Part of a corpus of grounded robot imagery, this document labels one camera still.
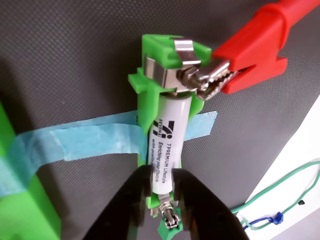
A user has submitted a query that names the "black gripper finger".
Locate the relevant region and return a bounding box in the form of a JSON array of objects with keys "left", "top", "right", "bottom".
[
  {"left": 171, "top": 168, "right": 251, "bottom": 240},
  {"left": 82, "top": 164, "right": 154, "bottom": 240}
]

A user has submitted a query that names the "white AA battery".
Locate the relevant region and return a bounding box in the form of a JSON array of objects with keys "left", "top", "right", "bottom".
[{"left": 147, "top": 91, "right": 193, "bottom": 196}]

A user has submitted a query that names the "green bulb holder board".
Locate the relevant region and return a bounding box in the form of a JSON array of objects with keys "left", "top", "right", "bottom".
[{"left": 0, "top": 99, "right": 62, "bottom": 240}]

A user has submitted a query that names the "green battery holder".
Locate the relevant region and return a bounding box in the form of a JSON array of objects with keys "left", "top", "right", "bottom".
[{"left": 127, "top": 33, "right": 213, "bottom": 218}]

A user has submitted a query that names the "red alligator clip lead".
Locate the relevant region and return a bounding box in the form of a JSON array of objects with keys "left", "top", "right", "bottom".
[{"left": 191, "top": 0, "right": 320, "bottom": 101}]

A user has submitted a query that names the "short blue tape strip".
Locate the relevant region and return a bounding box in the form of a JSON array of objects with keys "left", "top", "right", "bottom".
[{"left": 48, "top": 111, "right": 218, "bottom": 162}]

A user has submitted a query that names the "long blue tape strip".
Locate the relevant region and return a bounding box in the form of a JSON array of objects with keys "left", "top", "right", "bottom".
[{"left": 0, "top": 111, "right": 141, "bottom": 197}]

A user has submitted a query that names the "blue cable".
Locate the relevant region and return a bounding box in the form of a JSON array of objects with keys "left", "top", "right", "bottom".
[{"left": 243, "top": 211, "right": 285, "bottom": 226}]

